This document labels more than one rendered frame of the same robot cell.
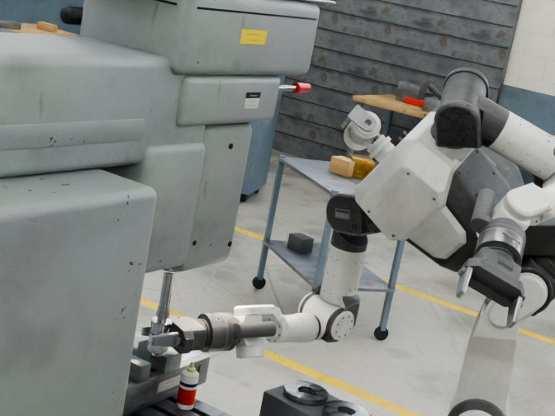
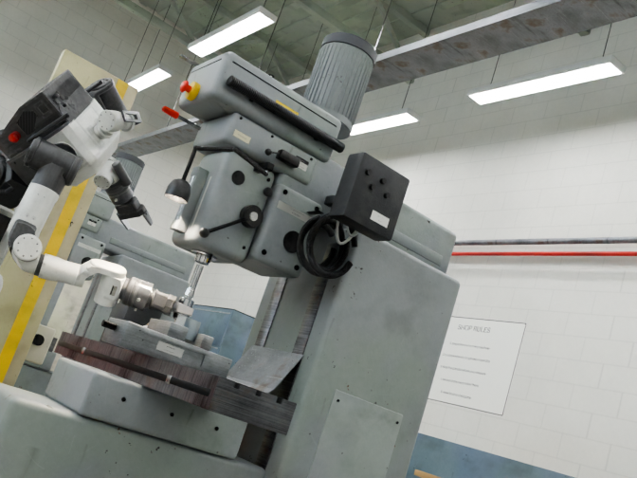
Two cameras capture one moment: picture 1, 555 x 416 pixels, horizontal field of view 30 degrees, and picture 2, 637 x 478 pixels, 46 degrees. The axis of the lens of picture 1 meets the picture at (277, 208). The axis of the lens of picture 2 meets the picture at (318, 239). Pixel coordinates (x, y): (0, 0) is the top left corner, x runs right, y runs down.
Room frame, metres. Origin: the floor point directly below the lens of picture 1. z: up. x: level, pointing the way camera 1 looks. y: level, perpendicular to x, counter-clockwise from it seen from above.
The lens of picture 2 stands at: (4.06, 1.53, 0.91)
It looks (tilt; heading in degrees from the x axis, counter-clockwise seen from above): 14 degrees up; 207
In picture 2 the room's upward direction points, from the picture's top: 19 degrees clockwise
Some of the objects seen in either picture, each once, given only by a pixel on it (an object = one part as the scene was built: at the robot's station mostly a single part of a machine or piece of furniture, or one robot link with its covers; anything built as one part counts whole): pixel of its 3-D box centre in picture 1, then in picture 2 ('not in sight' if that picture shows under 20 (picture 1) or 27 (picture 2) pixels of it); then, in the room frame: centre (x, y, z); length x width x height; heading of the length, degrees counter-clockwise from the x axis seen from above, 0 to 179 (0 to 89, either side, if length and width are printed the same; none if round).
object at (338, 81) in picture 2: not in sight; (336, 86); (1.93, 0.33, 2.05); 0.20 x 0.20 x 0.32
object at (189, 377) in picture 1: (188, 384); not in sight; (2.16, 0.12, 1.01); 0.04 x 0.04 x 0.11
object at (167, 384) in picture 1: (139, 367); (170, 343); (2.20, 0.24, 1.01); 0.35 x 0.15 x 0.11; 150
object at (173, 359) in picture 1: (148, 351); (167, 329); (2.22, 0.23, 1.05); 0.15 x 0.06 x 0.04; 60
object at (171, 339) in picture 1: (166, 340); not in sight; (2.12, 0.19, 1.13); 0.06 x 0.02 x 0.03; 124
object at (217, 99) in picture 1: (187, 87); (254, 154); (2.11, 0.23, 1.68); 0.34 x 0.24 x 0.10; 149
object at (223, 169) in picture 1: (182, 184); (223, 208); (2.14, 0.21, 1.47); 0.21 x 0.19 x 0.32; 59
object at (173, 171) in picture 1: (121, 192); (271, 231); (1.98, 0.31, 1.47); 0.24 x 0.19 x 0.26; 59
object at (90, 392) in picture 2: not in sight; (146, 407); (2.14, 0.20, 0.82); 0.50 x 0.35 x 0.12; 149
